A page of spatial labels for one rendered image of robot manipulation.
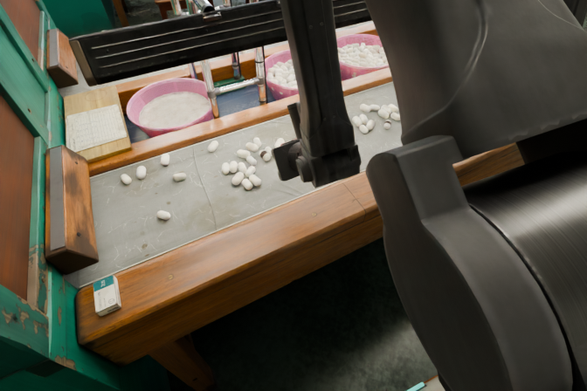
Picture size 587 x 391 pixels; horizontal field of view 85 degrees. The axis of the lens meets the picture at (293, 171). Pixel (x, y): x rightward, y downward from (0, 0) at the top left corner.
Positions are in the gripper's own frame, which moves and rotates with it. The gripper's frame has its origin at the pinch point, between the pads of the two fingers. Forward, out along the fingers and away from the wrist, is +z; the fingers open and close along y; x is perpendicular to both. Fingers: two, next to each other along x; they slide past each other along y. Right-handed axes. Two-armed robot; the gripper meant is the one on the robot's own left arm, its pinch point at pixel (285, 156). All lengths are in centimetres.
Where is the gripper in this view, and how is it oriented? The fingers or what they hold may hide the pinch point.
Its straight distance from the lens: 69.7
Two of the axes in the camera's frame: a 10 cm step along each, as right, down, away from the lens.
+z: -3.6, -0.6, 9.3
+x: 3.0, 9.4, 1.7
